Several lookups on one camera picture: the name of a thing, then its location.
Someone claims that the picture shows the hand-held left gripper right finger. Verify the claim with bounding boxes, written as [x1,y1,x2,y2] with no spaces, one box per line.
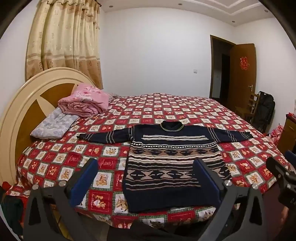
[193,159,265,241]

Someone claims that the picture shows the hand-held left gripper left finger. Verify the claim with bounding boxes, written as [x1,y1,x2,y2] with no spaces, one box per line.
[23,159,99,241]

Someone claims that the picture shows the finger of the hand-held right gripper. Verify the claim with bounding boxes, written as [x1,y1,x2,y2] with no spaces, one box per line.
[285,150,296,164]
[265,157,293,186]

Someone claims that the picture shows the navy patterned knit sweater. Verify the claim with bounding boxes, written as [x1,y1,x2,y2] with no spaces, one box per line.
[77,121,253,213]

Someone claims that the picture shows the wooden cabinet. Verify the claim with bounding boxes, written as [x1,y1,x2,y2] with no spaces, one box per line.
[276,113,296,154]

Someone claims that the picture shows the red checkered printed bedspread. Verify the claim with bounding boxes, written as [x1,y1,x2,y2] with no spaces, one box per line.
[6,93,292,230]

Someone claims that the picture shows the red gift bag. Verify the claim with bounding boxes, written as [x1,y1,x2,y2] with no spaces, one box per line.
[270,124,284,140]

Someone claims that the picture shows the black travel bag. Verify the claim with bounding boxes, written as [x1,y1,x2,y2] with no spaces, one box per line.
[253,91,276,133]

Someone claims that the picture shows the wooden chair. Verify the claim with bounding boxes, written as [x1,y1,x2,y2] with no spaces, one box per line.
[235,92,260,124]

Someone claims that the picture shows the grey floral pillow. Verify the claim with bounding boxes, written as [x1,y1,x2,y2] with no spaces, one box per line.
[31,108,80,139]

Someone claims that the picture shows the dark green cloth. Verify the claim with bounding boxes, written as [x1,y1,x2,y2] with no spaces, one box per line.
[0,181,24,235]

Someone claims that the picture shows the pink folded quilt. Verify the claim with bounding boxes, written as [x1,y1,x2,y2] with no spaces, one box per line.
[58,83,110,116]

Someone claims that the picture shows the brown wooden door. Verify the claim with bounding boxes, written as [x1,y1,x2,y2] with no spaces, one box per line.
[228,43,257,117]

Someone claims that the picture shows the cream and brown headboard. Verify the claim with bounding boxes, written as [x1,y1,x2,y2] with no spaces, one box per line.
[0,67,98,186]

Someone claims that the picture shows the beige patterned curtain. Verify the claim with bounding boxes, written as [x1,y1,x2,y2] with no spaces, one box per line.
[25,0,103,90]

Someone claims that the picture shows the dark wooden door frame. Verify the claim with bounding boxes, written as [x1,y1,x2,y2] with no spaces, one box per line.
[209,35,236,100]

